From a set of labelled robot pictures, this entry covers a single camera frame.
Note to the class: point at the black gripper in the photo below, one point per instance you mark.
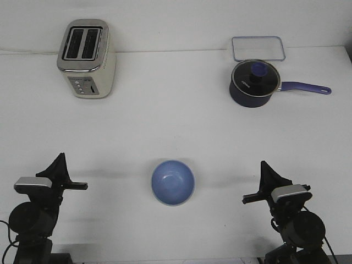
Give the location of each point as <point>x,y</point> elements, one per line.
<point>270,180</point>
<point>50,198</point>

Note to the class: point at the blue bowl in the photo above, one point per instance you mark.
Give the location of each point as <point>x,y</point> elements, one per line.
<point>172,182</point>

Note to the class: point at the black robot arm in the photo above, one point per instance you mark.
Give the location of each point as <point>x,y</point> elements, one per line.
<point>34,221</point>
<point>301,230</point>

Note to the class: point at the dark blue saucepan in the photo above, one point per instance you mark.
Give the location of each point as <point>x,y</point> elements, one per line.
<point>253,102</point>

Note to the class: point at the glass saucepan lid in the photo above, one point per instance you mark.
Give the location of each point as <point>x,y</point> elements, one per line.
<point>256,78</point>

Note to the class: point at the cream and steel toaster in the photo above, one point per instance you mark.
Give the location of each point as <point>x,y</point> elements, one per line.
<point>87,58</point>

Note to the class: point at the clear plastic container lid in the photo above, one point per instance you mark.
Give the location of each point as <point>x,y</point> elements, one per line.
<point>267,48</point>

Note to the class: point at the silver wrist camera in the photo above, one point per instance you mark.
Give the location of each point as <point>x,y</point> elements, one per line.
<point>291,193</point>
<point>26,185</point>

